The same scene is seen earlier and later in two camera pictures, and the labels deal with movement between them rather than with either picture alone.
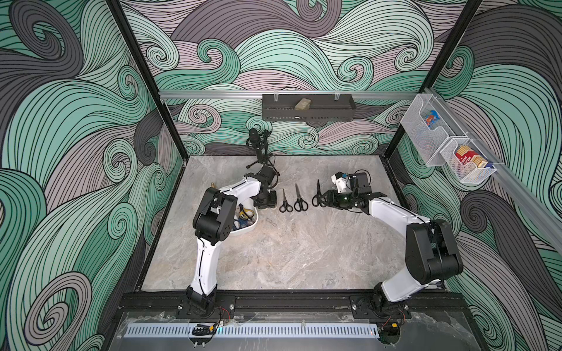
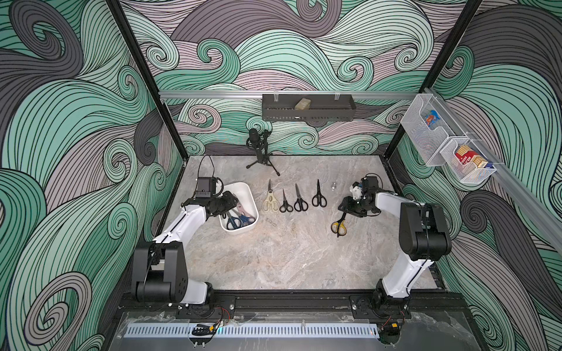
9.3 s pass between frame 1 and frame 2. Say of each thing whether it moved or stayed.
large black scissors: stayed
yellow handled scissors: moved
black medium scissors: stayed
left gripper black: moved
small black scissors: stayed
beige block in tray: stayed
